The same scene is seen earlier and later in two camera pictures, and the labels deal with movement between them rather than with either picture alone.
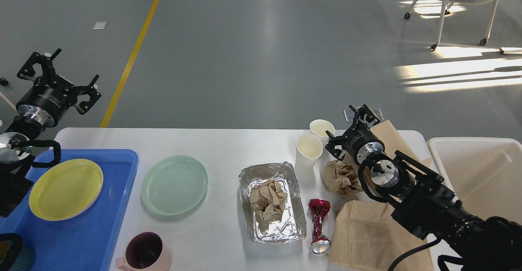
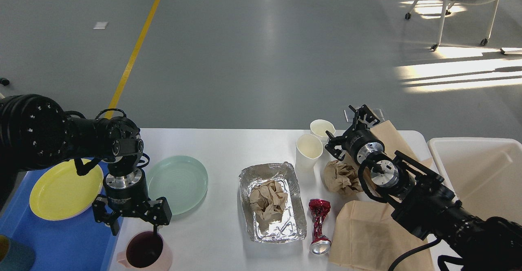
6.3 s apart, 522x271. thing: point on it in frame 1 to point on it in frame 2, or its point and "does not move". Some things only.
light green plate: (174, 185) does not move
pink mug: (146, 251) does not move
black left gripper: (46, 102) to (126, 195)
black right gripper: (362, 142) does not move
